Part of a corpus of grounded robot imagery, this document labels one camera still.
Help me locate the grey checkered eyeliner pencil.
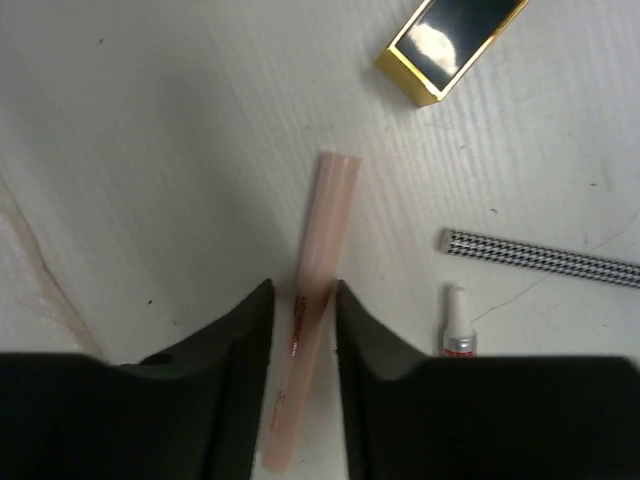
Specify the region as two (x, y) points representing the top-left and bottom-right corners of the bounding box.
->
(440, 229), (639, 289)

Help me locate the clear plastic tube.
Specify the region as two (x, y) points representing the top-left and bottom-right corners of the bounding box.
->
(441, 285), (477, 357)

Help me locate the pink pencil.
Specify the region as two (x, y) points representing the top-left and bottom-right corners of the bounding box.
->
(261, 153), (361, 474)

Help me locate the gold black lipstick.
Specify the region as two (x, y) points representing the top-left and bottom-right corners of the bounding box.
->
(375, 0), (527, 108)

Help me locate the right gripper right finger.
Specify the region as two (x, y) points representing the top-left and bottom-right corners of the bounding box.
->
(335, 283), (639, 479)

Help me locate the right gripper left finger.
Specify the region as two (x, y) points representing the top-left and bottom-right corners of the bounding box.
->
(1, 281), (275, 479)

